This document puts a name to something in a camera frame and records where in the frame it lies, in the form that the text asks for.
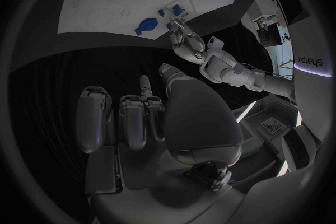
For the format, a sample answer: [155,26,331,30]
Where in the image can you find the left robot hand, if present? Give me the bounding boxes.
[167,17,206,65]

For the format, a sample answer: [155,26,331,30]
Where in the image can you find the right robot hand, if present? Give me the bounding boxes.
[74,63,248,224]

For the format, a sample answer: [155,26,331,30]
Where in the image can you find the white cable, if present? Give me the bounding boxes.
[241,62,276,77]

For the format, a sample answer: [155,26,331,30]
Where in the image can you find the workshop desk with equipment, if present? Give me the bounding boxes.
[253,13,292,47]

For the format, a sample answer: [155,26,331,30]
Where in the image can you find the blue gear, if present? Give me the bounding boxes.
[138,17,159,32]

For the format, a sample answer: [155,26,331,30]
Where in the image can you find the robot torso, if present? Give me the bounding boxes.
[287,15,335,130]

